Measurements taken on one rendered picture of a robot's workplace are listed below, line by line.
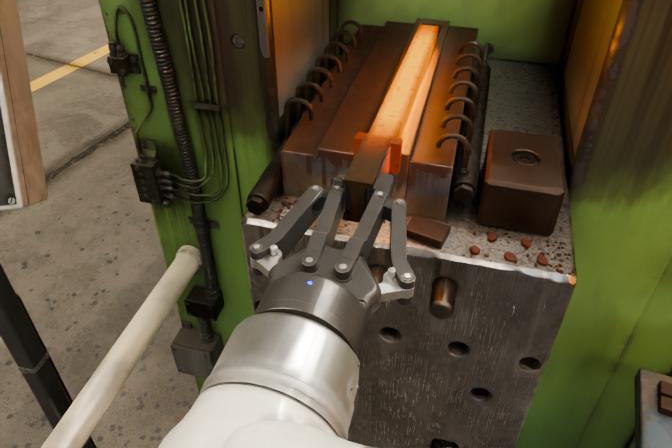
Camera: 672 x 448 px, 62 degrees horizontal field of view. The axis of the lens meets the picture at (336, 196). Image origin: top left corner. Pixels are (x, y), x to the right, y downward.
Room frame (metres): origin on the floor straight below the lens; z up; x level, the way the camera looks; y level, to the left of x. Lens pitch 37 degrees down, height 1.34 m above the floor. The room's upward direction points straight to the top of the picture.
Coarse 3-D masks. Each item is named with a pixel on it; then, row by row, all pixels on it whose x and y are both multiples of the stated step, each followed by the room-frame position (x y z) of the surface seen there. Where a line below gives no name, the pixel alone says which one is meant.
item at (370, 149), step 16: (416, 32) 0.79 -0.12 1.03; (432, 32) 0.79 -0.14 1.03; (416, 48) 0.73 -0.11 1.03; (432, 48) 0.76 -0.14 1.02; (416, 64) 0.67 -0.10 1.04; (400, 80) 0.62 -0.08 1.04; (416, 80) 0.62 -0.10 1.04; (400, 96) 0.58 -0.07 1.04; (384, 112) 0.54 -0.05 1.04; (400, 112) 0.54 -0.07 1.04; (384, 128) 0.50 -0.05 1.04; (400, 128) 0.51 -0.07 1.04; (368, 144) 0.45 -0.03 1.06; (384, 144) 0.45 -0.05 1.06; (400, 144) 0.46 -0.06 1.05; (368, 160) 0.42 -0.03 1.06; (400, 160) 0.47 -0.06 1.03; (352, 176) 0.39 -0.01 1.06; (368, 176) 0.39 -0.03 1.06; (352, 192) 0.39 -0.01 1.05; (352, 208) 0.39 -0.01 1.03
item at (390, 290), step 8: (392, 272) 0.29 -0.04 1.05; (384, 280) 0.29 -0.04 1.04; (392, 280) 0.29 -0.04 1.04; (384, 288) 0.28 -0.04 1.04; (392, 288) 0.28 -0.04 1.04; (400, 288) 0.28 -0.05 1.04; (384, 296) 0.28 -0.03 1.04; (392, 296) 0.28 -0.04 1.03; (400, 296) 0.28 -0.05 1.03; (408, 296) 0.28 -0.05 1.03
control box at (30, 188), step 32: (0, 0) 0.61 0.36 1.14; (0, 32) 0.58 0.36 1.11; (0, 64) 0.55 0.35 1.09; (0, 96) 0.53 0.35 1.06; (0, 128) 0.51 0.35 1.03; (32, 128) 0.57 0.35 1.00; (0, 160) 0.50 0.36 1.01; (32, 160) 0.54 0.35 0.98; (0, 192) 0.48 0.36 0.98; (32, 192) 0.51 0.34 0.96
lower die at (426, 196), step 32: (384, 32) 0.90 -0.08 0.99; (448, 32) 0.89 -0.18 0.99; (352, 64) 0.80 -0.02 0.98; (384, 64) 0.77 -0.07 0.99; (448, 64) 0.77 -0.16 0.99; (352, 96) 0.67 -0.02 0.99; (384, 96) 0.65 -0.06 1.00; (448, 96) 0.67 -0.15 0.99; (320, 128) 0.61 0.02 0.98; (352, 128) 0.59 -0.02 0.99; (416, 128) 0.57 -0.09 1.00; (448, 128) 0.59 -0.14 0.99; (288, 160) 0.55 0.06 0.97; (320, 160) 0.54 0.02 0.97; (352, 160) 0.53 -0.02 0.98; (416, 160) 0.52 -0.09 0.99; (448, 160) 0.52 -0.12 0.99; (288, 192) 0.56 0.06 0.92; (416, 192) 0.51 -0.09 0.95; (448, 192) 0.51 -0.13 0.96
